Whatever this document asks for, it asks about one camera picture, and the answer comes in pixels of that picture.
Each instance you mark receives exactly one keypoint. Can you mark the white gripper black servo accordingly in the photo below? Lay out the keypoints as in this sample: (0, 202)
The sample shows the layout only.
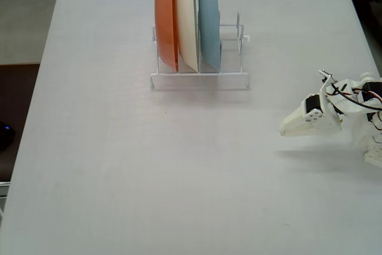
(310, 125)

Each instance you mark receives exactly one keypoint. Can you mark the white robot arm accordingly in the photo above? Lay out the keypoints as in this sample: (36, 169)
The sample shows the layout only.
(365, 79)

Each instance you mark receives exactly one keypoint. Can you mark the blue plate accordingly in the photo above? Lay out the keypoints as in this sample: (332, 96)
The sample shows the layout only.
(209, 22)

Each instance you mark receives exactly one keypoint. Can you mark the cream plate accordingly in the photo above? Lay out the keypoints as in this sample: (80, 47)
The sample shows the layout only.
(186, 22)

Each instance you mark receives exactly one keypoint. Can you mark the orange plate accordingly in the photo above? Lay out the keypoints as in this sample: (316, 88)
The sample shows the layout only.
(165, 22)

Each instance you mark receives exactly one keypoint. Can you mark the black computer mouse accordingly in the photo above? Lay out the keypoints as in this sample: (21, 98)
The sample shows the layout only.
(6, 135)

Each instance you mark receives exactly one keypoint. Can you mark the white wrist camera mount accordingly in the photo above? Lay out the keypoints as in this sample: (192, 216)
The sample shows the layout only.
(325, 84)

